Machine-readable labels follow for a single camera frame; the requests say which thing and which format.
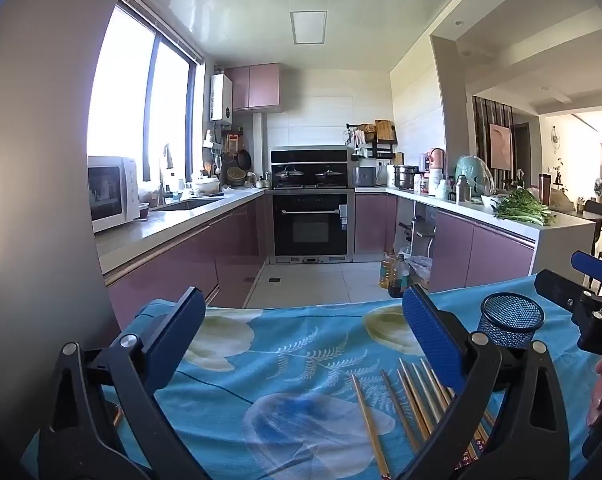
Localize clear plastic bag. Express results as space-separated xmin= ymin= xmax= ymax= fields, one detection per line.
xmin=408 ymin=255 xmax=434 ymax=288

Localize black wall rack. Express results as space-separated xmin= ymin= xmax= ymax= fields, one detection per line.
xmin=345 ymin=120 xmax=400 ymax=162

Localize pink wall cabinet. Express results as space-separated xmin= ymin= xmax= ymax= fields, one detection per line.
xmin=224 ymin=63 xmax=282 ymax=112

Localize white gas water heater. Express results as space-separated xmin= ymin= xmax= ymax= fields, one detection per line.
xmin=210 ymin=74 xmax=234 ymax=123

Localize pink wall picture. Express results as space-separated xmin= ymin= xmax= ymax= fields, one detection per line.
xmin=489 ymin=123 xmax=514 ymax=171

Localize green leafy vegetables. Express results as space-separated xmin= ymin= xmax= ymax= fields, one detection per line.
xmin=492 ymin=187 xmax=558 ymax=227

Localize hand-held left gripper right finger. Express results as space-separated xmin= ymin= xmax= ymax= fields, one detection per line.
xmin=396 ymin=284 xmax=572 ymax=480

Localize black mesh pen holder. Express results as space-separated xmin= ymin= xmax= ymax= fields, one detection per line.
xmin=476 ymin=292 xmax=546 ymax=352

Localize steel kitchen faucet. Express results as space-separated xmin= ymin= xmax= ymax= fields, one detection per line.
xmin=158 ymin=144 xmax=174 ymax=207

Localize black integrated stove oven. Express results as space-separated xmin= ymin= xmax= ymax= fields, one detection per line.
xmin=270 ymin=146 xmax=356 ymax=264

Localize steel stock pot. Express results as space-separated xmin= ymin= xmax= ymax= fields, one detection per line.
xmin=387 ymin=163 xmax=420 ymax=190

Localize yellow oil bottle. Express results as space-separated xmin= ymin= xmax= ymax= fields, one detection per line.
xmin=379 ymin=250 xmax=398 ymax=290

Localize pink base cabinets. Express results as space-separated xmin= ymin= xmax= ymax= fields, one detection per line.
xmin=355 ymin=193 xmax=536 ymax=295
xmin=103 ymin=194 xmax=274 ymax=313

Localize wooden cutting board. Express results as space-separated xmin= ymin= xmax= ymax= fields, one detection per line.
xmin=375 ymin=119 xmax=398 ymax=145

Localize black cooking pot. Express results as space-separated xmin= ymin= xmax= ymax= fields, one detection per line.
xmin=274 ymin=165 xmax=306 ymax=187
xmin=315 ymin=166 xmax=346 ymax=186

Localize bunch of wooden chopsticks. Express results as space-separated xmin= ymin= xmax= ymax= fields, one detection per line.
xmin=351 ymin=357 xmax=496 ymax=480

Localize kitchen window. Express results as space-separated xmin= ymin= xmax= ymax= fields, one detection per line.
xmin=87 ymin=0 xmax=202 ymax=201

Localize pink electric kettle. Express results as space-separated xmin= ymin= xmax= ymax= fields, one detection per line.
xmin=427 ymin=148 xmax=447 ymax=177

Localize grey water purifier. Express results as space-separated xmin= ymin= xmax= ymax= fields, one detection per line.
xmin=397 ymin=214 xmax=438 ymax=261

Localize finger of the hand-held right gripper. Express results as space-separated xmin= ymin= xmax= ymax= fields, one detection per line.
xmin=534 ymin=269 xmax=589 ymax=321
xmin=570 ymin=250 xmax=602 ymax=293

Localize blue floral tablecloth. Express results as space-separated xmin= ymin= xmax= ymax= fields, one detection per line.
xmin=21 ymin=275 xmax=602 ymax=480

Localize white microwave oven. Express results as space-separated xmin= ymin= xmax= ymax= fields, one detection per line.
xmin=87 ymin=155 xmax=142 ymax=234

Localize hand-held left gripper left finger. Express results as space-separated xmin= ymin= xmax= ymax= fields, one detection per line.
xmin=37 ymin=286 xmax=209 ymax=480

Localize ceiling light panel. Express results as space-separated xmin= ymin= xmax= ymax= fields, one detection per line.
xmin=289 ymin=10 xmax=328 ymax=45

